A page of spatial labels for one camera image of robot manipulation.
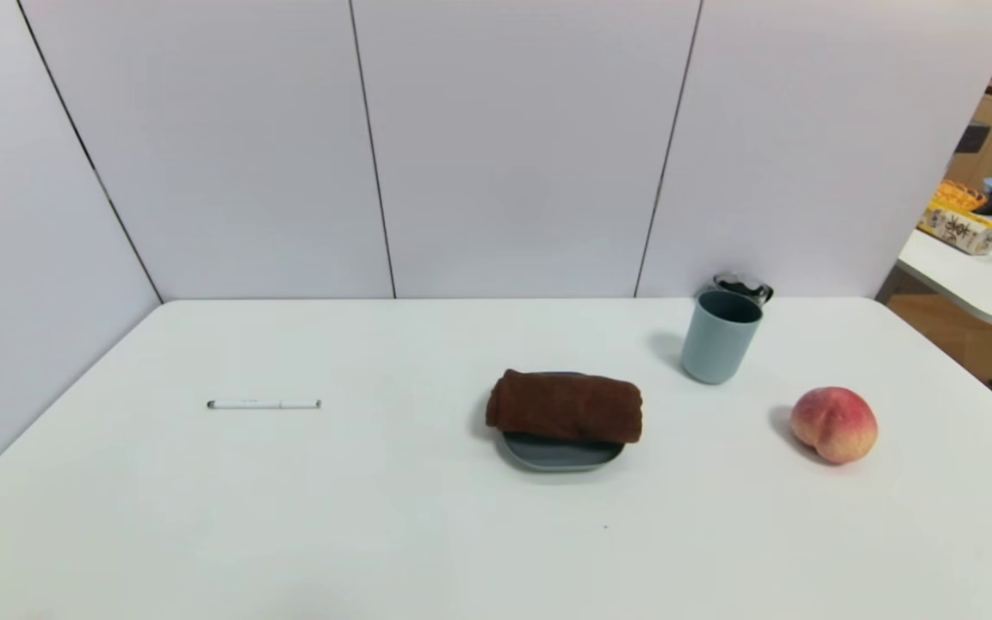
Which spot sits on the brown towel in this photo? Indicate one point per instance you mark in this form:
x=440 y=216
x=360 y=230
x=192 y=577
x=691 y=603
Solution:
x=565 y=406

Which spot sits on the grey-blue square dish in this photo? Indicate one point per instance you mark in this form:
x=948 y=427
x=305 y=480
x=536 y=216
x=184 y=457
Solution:
x=558 y=452

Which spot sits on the blue-grey plastic cup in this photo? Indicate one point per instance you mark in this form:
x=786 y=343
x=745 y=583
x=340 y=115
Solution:
x=717 y=344

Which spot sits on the white pen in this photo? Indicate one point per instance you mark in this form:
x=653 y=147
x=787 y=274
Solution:
x=263 y=404

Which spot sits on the black and clear clip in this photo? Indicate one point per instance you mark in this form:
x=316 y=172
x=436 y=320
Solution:
x=746 y=285

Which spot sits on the pink peach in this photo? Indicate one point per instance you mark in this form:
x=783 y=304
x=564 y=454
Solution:
x=834 y=424

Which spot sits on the printed cardboard box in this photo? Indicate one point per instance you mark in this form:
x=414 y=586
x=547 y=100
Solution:
x=959 y=227

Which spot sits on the white side table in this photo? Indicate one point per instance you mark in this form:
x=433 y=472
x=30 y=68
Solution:
x=978 y=280

